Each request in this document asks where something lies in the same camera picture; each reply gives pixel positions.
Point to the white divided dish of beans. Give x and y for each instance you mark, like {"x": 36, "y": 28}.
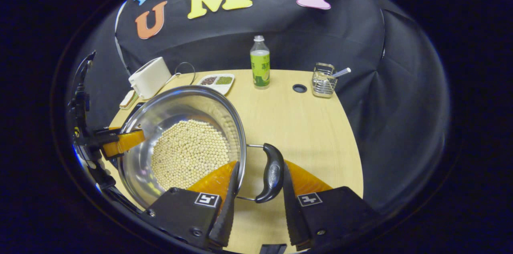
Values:
{"x": 216, "y": 87}

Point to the pile of yellow soybeans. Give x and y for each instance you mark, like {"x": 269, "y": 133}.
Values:
{"x": 188, "y": 154}

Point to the plate with bread slice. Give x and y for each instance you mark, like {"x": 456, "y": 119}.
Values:
{"x": 128, "y": 99}

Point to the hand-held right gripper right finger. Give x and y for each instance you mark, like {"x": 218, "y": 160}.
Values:
{"x": 292, "y": 218}

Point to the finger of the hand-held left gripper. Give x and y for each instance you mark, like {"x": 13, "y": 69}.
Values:
{"x": 124, "y": 142}

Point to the green label drink bottle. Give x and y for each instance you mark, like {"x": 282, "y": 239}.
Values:
{"x": 260, "y": 69}

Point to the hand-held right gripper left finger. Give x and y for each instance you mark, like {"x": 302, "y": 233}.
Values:
{"x": 228, "y": 214}

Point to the white toaster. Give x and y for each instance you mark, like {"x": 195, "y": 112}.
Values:
{"x": 150, "y": 77}

